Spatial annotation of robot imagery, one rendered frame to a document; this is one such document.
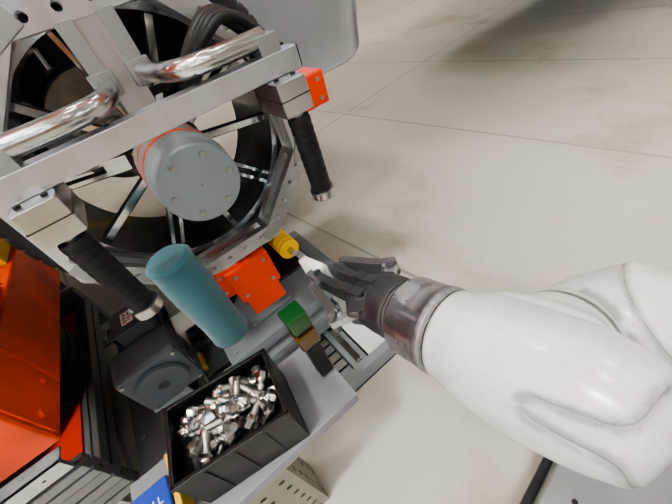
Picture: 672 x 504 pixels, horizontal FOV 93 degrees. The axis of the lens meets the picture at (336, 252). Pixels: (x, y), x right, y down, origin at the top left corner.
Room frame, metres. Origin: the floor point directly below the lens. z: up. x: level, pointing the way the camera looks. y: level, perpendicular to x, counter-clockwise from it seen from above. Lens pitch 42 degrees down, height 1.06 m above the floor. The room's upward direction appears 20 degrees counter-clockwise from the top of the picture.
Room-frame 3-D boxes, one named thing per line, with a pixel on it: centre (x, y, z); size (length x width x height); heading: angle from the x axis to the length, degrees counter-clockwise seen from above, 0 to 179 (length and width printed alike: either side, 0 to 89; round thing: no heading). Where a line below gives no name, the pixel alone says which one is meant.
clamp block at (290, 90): (0.53, 0.00, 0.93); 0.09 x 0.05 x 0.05; 24
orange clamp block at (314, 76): (0.78, -0.05, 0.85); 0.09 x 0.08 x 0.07; 114
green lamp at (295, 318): (0.34, 0.10, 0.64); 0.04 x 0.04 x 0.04; 24
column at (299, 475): (0.25, 0.31, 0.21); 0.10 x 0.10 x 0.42; 24
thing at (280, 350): (0.79, 0.35, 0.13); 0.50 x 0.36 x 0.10; 114
